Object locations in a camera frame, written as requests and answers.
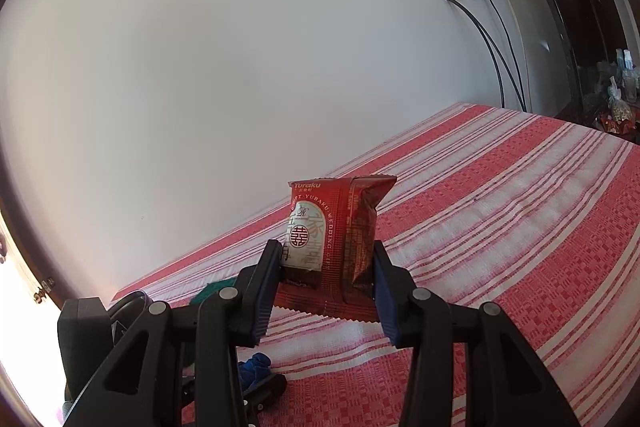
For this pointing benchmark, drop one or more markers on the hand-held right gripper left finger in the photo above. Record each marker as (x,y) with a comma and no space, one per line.
(267,302)

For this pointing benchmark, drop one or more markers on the green yellow sponge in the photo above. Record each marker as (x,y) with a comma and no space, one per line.
(215,289)

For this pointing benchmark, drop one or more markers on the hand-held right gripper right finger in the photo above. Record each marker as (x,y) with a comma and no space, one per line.
(382,297)

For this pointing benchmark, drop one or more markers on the red snack packet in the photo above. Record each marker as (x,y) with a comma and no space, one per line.
(335,237)

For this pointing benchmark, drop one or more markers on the red striped desktop cloth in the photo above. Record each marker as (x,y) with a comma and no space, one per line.
(500,207)

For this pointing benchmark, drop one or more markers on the clear bag of nuts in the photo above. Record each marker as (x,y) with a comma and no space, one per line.
(619,104)

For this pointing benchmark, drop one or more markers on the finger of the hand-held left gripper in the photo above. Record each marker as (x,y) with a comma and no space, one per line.
(267,389)

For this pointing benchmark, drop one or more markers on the red foil packets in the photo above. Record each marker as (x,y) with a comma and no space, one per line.
(612,126)

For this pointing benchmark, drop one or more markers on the black flat screen television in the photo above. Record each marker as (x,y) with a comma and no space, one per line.
(565,17)

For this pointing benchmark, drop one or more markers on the small blue toy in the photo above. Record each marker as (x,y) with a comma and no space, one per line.
(252,369)

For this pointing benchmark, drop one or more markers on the dark wooden side table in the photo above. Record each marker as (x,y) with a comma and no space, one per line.
(575,114)

